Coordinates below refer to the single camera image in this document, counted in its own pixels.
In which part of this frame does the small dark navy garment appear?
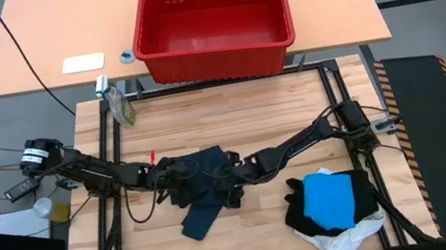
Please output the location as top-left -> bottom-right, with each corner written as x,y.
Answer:
163,142 -> 252,245

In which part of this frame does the blue garment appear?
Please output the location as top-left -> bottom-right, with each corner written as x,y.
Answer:
297,167 -> 362,237

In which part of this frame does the red plastic laundry bin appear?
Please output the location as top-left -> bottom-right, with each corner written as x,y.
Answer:
124,0 -> 303,98

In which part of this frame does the white button shirt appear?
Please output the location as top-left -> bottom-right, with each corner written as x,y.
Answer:
283,157 -> 393,250

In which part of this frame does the black garment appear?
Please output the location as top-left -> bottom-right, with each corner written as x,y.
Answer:
278,163 -> 382,245

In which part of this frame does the yellow item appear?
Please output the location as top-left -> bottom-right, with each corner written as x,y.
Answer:
47,200 -> 73,226

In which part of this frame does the small grey round object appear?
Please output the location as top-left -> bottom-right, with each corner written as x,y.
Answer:
117,47 -> 137,66

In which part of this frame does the white paper cup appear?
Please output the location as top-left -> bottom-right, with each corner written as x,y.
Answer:
31,195 -> 56,220

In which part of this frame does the white card on desk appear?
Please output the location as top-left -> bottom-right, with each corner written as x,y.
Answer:
59,50 -> 108,76

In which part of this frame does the black power adapter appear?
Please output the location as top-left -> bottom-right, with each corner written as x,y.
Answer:
1,175 -> 43,204

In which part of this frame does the white box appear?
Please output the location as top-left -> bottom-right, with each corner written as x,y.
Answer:
0,203 -> 68,250

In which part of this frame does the light wooden desk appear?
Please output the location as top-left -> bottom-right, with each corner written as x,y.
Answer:
0,0 -> 393,107

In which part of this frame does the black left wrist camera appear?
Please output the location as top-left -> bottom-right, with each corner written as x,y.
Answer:
166,185 -> 191,211

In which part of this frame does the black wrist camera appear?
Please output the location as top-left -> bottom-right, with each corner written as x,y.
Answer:
222,187 -> 247,211
166,185 -> 191,211

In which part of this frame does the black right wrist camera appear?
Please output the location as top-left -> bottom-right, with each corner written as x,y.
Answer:
222,187 -> 247,211

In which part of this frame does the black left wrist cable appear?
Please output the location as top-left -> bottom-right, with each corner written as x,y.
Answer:
122,179 -> 163,226

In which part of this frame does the black frame crossbar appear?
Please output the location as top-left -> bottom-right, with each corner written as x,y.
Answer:
126,60 -> 326,103

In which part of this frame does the long black hanging cable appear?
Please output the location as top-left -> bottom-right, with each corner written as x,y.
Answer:
0,0 -> 78,129

